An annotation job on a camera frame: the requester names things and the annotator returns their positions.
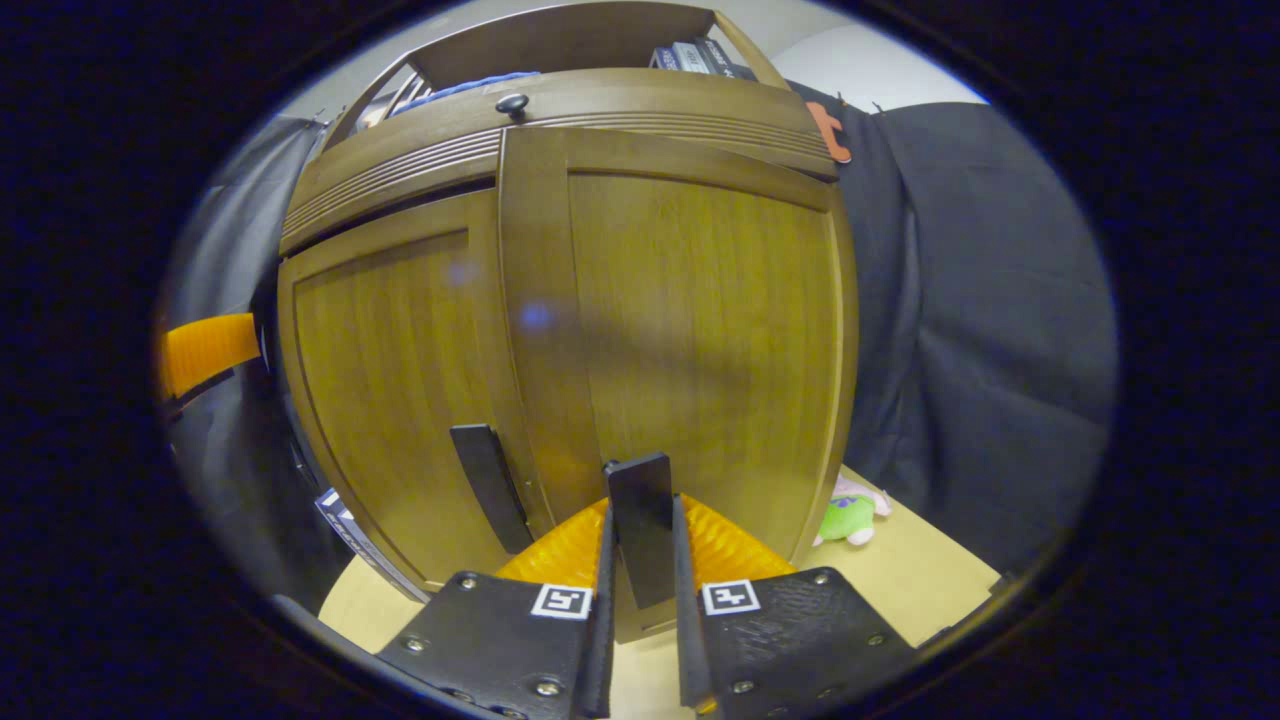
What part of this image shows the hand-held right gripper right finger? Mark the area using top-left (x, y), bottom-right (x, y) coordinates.
top-left (670, 493), bottom-right (918, 719)

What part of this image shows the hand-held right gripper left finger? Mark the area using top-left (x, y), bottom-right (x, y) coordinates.
top-left (375, 497), bottom-right (618, 720)

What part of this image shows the black door handle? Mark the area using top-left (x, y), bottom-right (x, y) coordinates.
top-left (450, 424), bottom-right (537, 556)
top-left (603, 452), bottom-right (678, 610)

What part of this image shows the wooden double-door shoe cabinet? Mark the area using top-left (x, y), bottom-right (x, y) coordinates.
top-left (278, 2), bottom-right (861, 641)

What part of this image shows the wooden cabinet drawer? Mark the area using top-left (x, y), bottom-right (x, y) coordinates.
top-left (280, 68), bottom-right (839, 256)

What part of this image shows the pink and green plush toy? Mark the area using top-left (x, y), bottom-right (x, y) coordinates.
top-left (812, 478), bottom-right (892, 547)

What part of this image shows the dark printed box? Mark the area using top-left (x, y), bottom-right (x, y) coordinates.
top-left (314, 487), bottom-right (431, 604)

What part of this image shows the blue cushion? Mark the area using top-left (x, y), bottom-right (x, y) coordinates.
top-left (388, 71), bottom-right (542, 118)

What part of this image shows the black backdrop cloth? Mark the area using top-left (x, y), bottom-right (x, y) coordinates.
top-left (160, 80), bottom-right (1119, 611)

